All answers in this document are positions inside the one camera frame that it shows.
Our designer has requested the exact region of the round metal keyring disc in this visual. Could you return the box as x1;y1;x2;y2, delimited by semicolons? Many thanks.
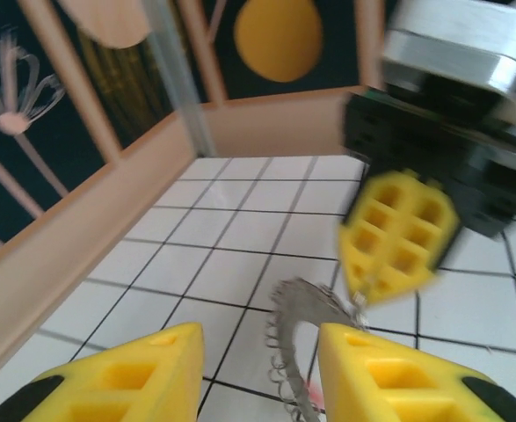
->
264;275;368;422

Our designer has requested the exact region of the aluminium corner post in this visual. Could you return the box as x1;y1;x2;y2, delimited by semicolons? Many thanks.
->
145;0;217;158

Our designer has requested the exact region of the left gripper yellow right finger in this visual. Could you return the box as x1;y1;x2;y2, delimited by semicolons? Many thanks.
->
317;322;516;422

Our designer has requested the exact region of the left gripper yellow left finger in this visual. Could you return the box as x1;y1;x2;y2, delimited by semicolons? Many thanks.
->
0;322;207;422

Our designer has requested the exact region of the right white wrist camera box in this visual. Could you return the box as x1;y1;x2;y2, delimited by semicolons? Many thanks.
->
380;0;516;96

